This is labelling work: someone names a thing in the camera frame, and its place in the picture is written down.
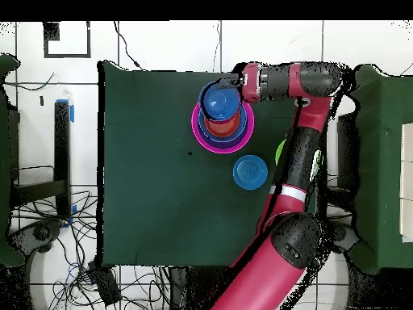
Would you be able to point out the small dark blue bowl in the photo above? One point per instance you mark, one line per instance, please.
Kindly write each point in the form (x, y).
(221, 101)

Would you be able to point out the orange bowl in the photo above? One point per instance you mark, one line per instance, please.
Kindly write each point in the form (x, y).
(219, 127)

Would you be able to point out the large light blue bowl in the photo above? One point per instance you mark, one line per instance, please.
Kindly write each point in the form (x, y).
(243, 129)

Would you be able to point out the large pink bowl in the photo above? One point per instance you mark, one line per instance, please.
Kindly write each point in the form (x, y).
(196, 135)

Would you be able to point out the purple bowl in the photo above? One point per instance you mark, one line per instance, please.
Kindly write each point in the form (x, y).
(222, 147)

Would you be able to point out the translucent blue ribbed bowl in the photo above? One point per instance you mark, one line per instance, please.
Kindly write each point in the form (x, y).
(250, 171)

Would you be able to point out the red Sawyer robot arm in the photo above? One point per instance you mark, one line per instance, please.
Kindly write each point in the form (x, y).
(267, 281)

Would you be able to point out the large green bowl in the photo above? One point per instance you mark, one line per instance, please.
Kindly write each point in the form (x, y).
(280, 153)

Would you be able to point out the dark green table cloth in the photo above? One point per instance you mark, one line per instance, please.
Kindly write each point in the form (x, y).
(161, 210)

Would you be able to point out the green cloth covered table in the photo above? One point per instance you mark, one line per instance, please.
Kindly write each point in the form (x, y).
(4, 161)
(384, 161)

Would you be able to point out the black stand with blue tape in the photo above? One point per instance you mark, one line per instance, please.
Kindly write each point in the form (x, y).
(62, 155)

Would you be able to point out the white boxes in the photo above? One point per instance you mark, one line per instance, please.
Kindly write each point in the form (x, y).
(407, 180)

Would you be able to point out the black power adapter box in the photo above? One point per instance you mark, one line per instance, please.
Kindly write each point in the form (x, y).
(105, 284)

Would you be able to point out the black square floor frame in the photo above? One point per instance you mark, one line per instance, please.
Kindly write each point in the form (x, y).
(51, 30)

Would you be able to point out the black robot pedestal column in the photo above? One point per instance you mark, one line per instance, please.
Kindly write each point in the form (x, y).
(193, 287)

